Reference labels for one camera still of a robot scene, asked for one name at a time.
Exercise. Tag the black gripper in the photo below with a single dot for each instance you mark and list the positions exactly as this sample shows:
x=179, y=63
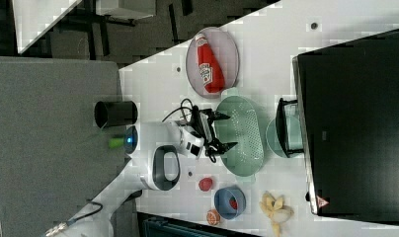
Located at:
x=202, y=124

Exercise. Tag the green plastic strainer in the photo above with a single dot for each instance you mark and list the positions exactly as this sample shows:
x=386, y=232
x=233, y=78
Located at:
x=246, y=158

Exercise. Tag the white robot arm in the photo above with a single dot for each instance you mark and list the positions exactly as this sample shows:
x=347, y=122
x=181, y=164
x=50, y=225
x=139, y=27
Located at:
x=155, y=149

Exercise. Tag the red ketchup bottle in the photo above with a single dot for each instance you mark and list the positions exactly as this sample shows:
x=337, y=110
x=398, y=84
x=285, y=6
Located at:
x=210, y=71

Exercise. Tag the red strawberry toy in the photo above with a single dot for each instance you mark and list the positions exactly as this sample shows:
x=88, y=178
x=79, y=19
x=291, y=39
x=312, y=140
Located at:
x=205, y=184

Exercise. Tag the small red toy in cup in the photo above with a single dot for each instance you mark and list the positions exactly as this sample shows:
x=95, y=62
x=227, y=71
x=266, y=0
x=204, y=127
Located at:
x=233, y=203

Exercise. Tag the blue plastic cup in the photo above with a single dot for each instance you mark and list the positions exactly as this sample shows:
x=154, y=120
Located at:
x=222, y=198

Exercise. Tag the grey round plate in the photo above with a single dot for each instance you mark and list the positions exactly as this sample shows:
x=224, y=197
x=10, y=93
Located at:
x=226, y=53

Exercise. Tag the peeled banana toy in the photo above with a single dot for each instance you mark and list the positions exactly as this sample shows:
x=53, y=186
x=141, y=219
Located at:
x=276, y=211

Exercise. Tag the dark blue crate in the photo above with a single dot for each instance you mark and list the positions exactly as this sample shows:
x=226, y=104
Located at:
x=158, y=226

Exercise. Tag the black microwave oven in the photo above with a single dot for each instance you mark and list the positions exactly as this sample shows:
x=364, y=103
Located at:
x=347, y=98

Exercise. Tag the grey partition panel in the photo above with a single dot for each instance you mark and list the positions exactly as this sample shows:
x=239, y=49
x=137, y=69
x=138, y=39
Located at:
x=53, y=157

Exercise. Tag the black cylindrical post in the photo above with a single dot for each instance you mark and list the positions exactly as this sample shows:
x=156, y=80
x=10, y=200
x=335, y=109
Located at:
x=108, y=114

